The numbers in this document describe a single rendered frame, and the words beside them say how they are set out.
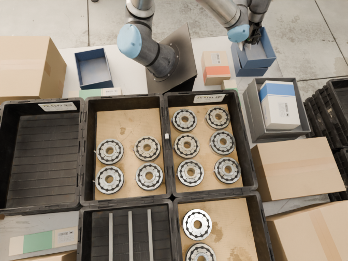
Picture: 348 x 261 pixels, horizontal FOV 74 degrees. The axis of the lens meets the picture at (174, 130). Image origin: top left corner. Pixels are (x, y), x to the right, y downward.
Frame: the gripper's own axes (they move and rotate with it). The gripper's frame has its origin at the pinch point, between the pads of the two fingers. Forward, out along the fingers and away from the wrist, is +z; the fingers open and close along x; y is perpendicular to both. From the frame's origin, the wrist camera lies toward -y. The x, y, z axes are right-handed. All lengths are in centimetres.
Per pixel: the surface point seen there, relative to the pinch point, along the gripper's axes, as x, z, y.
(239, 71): -1.5, 7.5, 9.4
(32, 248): -96, -2, 78
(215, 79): -14.9, 6.0, 13.4
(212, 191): -30, -13, 68
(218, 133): -22, -5, 46
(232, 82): -6.8, 6.1, 16.1
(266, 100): 1.5, -5.5, 33.7
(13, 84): -100, -16, 17
